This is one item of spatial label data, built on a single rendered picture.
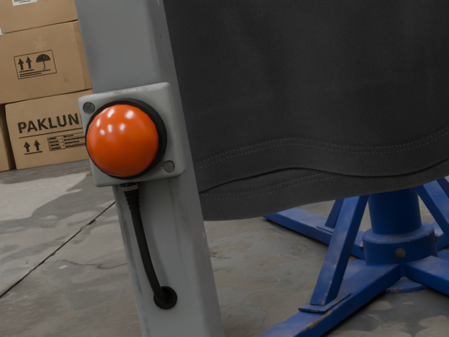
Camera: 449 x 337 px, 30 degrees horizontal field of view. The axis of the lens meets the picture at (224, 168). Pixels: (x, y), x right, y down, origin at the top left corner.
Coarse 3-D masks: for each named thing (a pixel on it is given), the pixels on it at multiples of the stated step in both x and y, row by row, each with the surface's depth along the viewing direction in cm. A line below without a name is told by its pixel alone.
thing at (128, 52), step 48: (96, 0) 44; (144, 0) 44; (96, 48) 45; (144, 48) 45; (96, 96) 44; (144, 96) 44; (144, 192) 46; (192, 192) 48; (192, 240) 47; (144, 288) 47; (192, 288) 47; (144, 336) 48; (192, 336) 48
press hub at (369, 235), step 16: (384, 192) 203; (400, 192) 203; (384, 208) 204; (400, 208) 204; (416, 208) 206; (384, 224) 206; (400, 224) 204; (416, 224) 206; (368, 240) 208; (384, 240) 204; (400, 240) 203; (416, 240) 203; (432, 240) 206; (368, 256) 209; (384, 256) 204; (400, 256) 202; (416, 256) 203; (448, 256) 215; (352, 272) 215; (400, 272) 204; (400, 288) 198; (416, 288) 197
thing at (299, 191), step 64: (192, 0) 73; (256, 0) 72; (320, 0) 71; (384, 0) 71; (448, 0) 70; (192, 64) 74; (256, 64) 73; (320, 64) 72; (384, 64) 72; (448, 64) 71; (192, 128) 75; (256, 128) 75; (320, 128) 73; (384, 128) 73; (448, 128) 73; (256, 192) 76; (320, 192) 74
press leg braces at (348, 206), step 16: (416, 192) 195; (432, 192) 190; (448, 192) 229; (336, 208) 237; (352, 208) 193; (432, 208) 190; (448, 208) 188; (336, 224) 193; (352, 224) 191; (448, 224) 185; (336, 240) 190; (352, 240) 191; (448, 240) 187; (336, 256) 188; (320, 272) 188; (336, 272) 186; (320, 288) 185; (336, 288) 186; (304, 304) 185; (320, 304) 183; (336, 304) 183
